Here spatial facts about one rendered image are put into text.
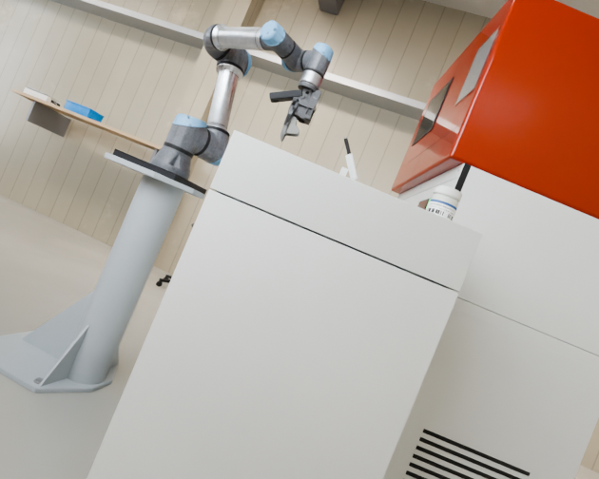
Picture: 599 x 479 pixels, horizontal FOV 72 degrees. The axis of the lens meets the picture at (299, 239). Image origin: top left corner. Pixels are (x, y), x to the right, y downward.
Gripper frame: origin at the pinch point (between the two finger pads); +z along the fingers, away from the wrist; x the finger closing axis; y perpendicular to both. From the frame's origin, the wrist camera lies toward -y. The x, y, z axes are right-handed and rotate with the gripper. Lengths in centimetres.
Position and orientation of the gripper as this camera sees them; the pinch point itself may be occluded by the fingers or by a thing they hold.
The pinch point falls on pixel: (280, 137)
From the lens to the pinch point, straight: 149.9
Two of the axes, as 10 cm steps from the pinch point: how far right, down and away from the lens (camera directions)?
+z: -3.9, 9.2, -0.2
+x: -0.1, 0.1, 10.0
